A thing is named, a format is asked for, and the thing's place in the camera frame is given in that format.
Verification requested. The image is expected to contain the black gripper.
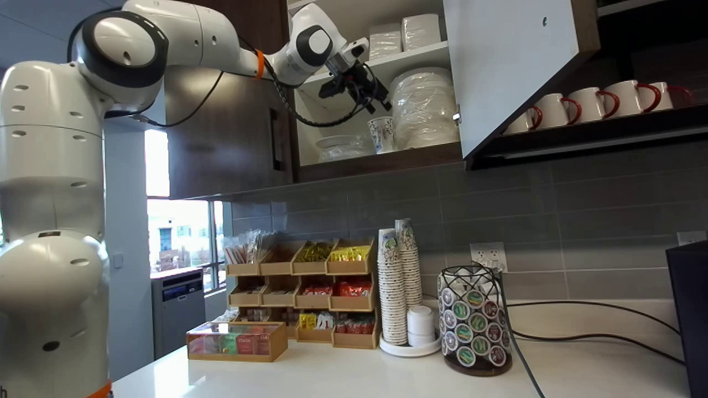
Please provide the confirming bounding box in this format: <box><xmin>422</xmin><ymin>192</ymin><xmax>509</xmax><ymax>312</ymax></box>
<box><xmin>319</xmin><ymin>43</ymin><xmax>391</xmax><ymax>113</ymax></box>

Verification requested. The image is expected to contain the clear plastic coffee cup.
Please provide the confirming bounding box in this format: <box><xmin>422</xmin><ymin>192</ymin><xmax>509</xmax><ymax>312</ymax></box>
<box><xmin>368</xmin><ymin>117</ymin><xmax>396</xmax><ymax>154</ymax></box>

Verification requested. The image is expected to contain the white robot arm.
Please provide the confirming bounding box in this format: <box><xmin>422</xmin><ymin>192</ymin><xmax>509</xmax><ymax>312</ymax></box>
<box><xmin>0</xmin><ymin>0</ymin><xmax>385</xmax><ymax>398</ymax></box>

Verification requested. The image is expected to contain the dark wood upper cabinet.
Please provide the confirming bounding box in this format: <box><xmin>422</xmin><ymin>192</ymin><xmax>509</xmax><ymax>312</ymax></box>
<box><xmin>160</xmin><ymin>0</ymin><xmax>466</xmax><ymax>200</ymax></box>

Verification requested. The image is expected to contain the open white cabinet door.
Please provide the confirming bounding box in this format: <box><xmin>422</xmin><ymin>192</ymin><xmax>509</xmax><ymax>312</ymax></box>
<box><xmin>443</xmin><ymin>0</ymin><xmax>599</xmax><ymax>158</ymax></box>

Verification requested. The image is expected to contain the tall paper cup stack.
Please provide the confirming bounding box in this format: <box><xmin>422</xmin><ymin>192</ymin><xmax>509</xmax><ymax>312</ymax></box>
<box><xmin>375</xmin><ymin>228</ymin><xmax>407</xmax><ymax>345</ymax></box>

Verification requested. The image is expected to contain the white cup lid stack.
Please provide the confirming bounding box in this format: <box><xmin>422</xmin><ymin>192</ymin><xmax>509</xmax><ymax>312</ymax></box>
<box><xmin>407</xmin><ymin>305</ymin><xmax>435</xmax><ymax>346</ymax></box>

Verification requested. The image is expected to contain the white round cup tray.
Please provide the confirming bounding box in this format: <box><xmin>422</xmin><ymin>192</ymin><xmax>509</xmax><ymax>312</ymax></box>
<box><xmin>379</xmin><ymin>337</ymin><xmax>440</xmax><ymax>358</ymax></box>

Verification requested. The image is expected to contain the white napkin stack left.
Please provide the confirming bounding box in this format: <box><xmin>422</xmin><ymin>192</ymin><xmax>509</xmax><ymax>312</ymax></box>
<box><xmin>370</xmin><ymin>25</ymin><xmax>401</xmax><ymax>60</ymax></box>

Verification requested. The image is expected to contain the stack of white plates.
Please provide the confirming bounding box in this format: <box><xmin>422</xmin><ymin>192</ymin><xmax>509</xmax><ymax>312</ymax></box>
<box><xmin>391</xmin><ymin>66</ymin><xmax>461</xmax><ymax>151</ymax></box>

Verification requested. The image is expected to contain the wooden tea organizer rack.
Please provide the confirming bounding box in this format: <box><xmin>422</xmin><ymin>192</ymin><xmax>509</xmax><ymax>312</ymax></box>
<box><xmin>226</xmin><ymin>239</ymin><xmax>379</xmax><ymax>349</ymax></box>

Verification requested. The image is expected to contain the wooden tea bag box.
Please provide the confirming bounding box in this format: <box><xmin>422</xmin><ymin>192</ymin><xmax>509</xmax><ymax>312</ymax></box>
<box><xmin>186</xmin><ymin>321</ymin><xmax>288</xmax><ymax>362</ymax></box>

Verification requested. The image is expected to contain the stainless dishwasher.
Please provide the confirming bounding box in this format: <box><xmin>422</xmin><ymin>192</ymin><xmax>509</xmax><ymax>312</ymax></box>
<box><xmin>151</xmin><ymin>268</ymin><xmax>205</xmax><ymax>358</ymax></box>

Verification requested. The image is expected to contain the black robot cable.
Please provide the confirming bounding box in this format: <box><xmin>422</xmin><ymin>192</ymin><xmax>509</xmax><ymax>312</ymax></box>
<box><xmin>101</xmin><ymin>42</ymin><xmax>372</xmax><ymax>131</ymax></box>

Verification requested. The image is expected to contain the white red-handled mug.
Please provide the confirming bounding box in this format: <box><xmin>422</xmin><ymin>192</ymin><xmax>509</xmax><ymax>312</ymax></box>
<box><xmin>536</xmin><ymin>92</ymin><xmax>578</xmax><ymax>131</ymax></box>
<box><xmin>607</xmin><ymin>79</ymin><xmax>662</xmax><ymax>120</ymax></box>
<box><xmin>506</xmin><ymin>106</ymin><xmax>541</xmax><ymax>134</ymax></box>
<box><xmin>655</xmin><ymin>81</ymin><xmax>694</xmax><ymax>110</ymax></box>
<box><xmin>569</xmin><ymin>87</ymin><xmax>619</xmax><ymax>124</ymax></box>

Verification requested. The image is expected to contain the white wall outlet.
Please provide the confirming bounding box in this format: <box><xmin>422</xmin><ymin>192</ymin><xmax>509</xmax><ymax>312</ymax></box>
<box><xmin>469</xmin><ymin>240</ymin><xmax>506</xmax><ymax>271</ymax></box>

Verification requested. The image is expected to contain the wire coffee pod carousel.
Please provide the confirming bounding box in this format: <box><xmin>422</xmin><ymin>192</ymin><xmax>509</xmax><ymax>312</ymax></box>
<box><xmin>437</xmin><ymin>263</ymin><xmax>513</xmax><ymax>375</ymax></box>

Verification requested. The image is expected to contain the black power cable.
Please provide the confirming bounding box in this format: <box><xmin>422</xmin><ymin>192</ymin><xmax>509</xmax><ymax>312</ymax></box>
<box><xmin>504</xmin><ymin>295</ymin><xmax>683</xmax><ymax>349</ymax></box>
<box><xmin>506</xmin><ymin>328</ymin><xmax>687</xmax><ymax>398</ymax></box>

